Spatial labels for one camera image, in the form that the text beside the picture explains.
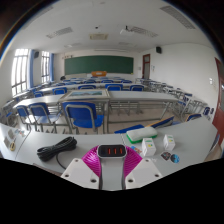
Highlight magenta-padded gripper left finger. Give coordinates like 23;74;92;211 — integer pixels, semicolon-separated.
60;145;103;191

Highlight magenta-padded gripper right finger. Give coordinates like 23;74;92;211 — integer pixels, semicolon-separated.
123;146;164;191

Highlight grey charger with orange ports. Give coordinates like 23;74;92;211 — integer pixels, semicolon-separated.
96;143;128;191

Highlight small white box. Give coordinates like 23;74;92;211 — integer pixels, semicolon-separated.
162;134;177;152
141;137;157;158

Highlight dark round badge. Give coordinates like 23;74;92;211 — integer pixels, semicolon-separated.
160;151;172;161

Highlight blue round badge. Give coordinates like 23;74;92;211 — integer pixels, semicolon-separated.
170;153;181;164

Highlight white and green board eraser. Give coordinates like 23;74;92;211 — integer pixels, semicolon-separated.
125;126;159;145

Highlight group of blue chairs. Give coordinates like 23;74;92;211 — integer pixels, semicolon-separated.
0;76;214;135

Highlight group of grey classroom desks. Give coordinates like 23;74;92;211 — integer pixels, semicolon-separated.
1;75;209;134

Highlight red door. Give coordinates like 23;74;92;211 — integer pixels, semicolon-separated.
211;57;224;145

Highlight orange lectern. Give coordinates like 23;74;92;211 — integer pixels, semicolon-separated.
91;70;108;78

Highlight brown door with window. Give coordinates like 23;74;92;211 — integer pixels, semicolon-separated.
142;53;151;80

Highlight blue curtain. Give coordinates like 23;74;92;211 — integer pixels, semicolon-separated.
28;49;35;90
49;52;55;82

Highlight green chalkboard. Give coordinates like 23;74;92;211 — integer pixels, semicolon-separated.
64;55;135;76

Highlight narrow window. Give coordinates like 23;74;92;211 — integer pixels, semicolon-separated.
40;50;51;84

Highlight large window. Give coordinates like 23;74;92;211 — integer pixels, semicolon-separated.
10;48;31;97

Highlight ceiling air conditioner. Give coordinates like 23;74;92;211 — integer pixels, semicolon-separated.
89;32;109;41

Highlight white ceiling projector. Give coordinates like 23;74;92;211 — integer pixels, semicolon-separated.
119;25;135;37

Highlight group of ceiling lights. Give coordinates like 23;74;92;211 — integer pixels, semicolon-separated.
44;4;198;40

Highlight coiled black power cable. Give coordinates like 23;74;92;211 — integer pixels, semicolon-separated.
36;136;79;170

